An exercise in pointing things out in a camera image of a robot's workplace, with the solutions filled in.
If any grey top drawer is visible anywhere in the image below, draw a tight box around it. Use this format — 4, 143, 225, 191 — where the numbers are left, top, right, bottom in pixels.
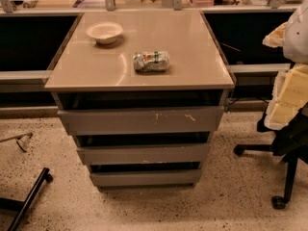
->
59, 106, 223, 136

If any grey drawer cabinet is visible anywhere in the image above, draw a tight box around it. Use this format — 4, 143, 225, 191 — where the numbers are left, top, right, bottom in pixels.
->
45, 10, 234, 174

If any black office chair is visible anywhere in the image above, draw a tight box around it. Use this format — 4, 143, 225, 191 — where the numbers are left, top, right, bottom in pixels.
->
233, 106, 308, 209

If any grey drawer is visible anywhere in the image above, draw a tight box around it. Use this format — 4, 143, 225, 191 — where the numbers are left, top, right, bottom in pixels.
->
77, 143, 210, 165
59, 106, 223, 136
90, 169, 201, 188

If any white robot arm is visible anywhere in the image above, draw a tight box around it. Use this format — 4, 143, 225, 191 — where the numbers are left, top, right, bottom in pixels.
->
263, 0, 308, 130

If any white paper bowl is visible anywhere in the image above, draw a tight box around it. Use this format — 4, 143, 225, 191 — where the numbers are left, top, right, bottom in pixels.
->
86, 21, 123, 44

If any metal tool on floor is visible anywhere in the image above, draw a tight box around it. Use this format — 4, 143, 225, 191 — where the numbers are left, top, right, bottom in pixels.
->
0, 132, 33, 153

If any crumpled snack bag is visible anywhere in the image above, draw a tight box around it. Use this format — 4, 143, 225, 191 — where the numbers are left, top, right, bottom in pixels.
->
133, 51, 169, 72

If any grey bottom drawer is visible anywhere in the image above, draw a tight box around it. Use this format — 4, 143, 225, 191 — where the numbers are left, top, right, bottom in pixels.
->
90, 169, 201, 188

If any grey middle drawer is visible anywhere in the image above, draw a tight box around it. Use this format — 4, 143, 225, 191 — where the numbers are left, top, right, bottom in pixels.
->
77, 143, 210, 165

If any black chair base leg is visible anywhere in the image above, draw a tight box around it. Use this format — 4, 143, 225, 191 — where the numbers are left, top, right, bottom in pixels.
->
0, 167, 53, 231

